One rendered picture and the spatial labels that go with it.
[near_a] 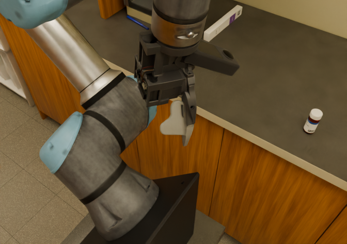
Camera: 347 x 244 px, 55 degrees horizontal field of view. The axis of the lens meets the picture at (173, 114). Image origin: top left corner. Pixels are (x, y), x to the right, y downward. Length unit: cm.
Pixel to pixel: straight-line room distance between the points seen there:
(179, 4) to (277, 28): 118
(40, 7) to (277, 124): 90
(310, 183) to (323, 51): 57
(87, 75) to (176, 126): 24
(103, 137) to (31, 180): 160
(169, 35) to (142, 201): 34
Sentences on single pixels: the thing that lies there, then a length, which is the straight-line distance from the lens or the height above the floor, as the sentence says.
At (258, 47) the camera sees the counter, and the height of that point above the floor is 94.
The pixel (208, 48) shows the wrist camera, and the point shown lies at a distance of 54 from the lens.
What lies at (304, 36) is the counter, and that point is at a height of 94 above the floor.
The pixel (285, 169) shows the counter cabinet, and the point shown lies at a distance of 120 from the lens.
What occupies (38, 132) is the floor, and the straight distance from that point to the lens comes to 246.
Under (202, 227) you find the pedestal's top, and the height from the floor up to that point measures 94.
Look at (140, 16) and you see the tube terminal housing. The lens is 156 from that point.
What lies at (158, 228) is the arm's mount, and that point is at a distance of 60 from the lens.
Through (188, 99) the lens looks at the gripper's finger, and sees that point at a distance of 53.
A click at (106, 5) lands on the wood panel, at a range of 158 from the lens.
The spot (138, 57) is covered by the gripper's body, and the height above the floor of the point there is 145.
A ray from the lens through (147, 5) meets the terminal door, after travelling 148.
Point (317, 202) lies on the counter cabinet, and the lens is 126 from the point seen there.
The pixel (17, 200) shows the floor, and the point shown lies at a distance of 219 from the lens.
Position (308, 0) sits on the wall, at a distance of 163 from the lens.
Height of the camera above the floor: 177
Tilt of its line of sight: 48 degrees down
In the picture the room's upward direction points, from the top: straight up
